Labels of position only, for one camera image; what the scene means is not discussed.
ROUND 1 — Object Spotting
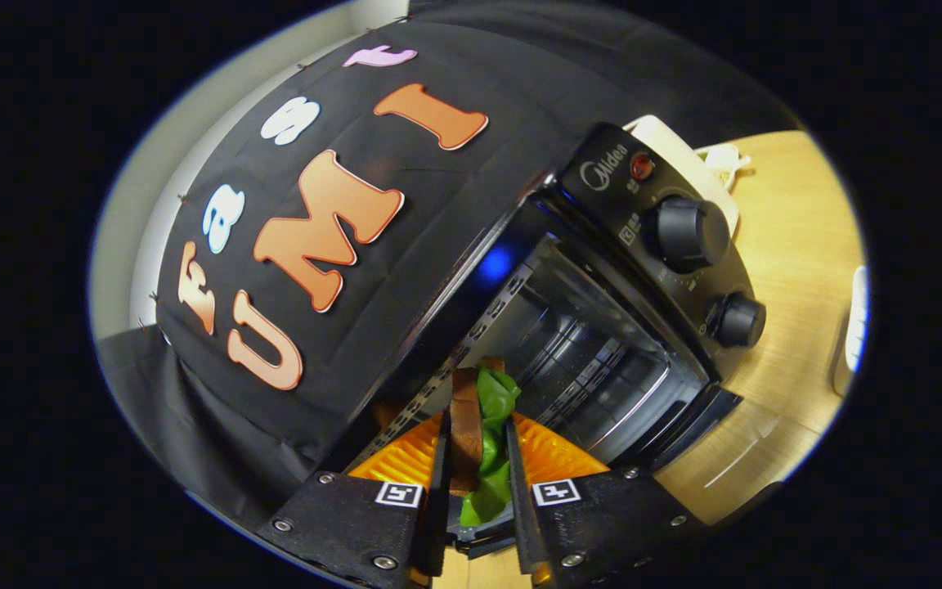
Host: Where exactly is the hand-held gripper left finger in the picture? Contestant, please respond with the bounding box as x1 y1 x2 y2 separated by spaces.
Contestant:
258 409 451 589

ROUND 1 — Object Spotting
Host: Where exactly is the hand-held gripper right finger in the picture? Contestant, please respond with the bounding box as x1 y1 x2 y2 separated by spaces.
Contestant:
504 413 717 589

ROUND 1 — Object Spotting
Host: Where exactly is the lettuce sandwich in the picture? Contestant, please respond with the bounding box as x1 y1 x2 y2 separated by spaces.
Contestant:
448 356 521 528

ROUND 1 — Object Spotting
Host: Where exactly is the black toaster oven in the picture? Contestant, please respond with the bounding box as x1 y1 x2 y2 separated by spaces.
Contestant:
340 123 768 557

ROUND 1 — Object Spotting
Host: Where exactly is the white pop-up toaster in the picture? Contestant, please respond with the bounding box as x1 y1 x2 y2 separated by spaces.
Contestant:
625 115 740 238

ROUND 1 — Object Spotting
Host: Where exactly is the white rectangular plate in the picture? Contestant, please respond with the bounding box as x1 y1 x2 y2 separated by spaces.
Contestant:
833 266 871 398

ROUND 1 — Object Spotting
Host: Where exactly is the black backdrop cloth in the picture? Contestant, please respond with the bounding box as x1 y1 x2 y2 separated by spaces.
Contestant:
95 0 807 533

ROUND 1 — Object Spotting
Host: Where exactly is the small white dish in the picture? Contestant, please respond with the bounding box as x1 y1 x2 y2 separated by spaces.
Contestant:
696 143 754 189

